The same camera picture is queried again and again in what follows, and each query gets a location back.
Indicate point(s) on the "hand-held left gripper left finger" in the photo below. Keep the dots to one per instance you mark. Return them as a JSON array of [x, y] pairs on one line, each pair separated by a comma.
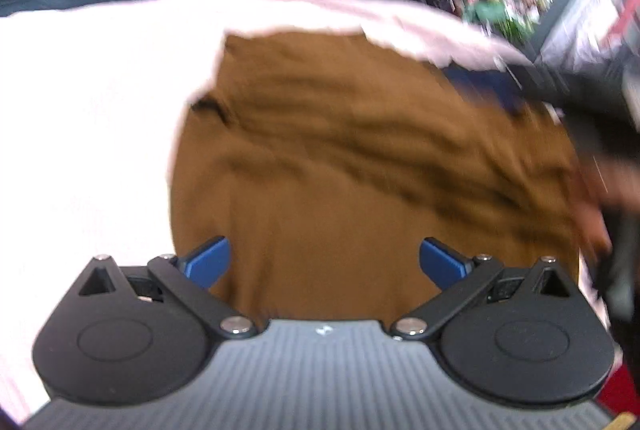
[[207, 257]]

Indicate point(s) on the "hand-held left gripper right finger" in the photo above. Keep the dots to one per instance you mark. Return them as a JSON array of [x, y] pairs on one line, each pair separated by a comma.
[[442, 260]]

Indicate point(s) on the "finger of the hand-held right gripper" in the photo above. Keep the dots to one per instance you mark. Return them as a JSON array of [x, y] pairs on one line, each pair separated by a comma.
[[482, 85]]

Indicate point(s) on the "brown small garment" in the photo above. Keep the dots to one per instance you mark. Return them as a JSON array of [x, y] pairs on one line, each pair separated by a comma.
[[350, 170]]

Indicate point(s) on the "person's right hand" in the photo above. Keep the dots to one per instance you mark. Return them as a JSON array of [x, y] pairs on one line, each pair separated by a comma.
[[595, 220]]

